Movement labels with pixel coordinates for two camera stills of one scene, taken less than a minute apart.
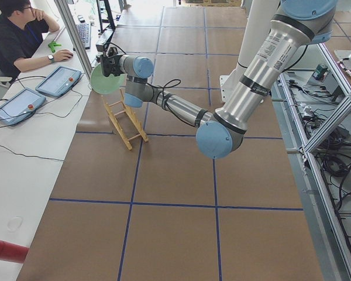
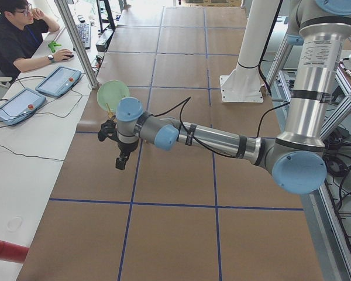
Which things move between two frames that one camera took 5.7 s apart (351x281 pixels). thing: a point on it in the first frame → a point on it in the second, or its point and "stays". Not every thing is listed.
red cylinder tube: x=2 y=250 stays
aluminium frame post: x=74 y=37 stays
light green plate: x=103 y=84 → x=110 y=92
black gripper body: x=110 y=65 → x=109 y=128
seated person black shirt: x=17 y=33 stays
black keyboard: x=84 y=30 stays
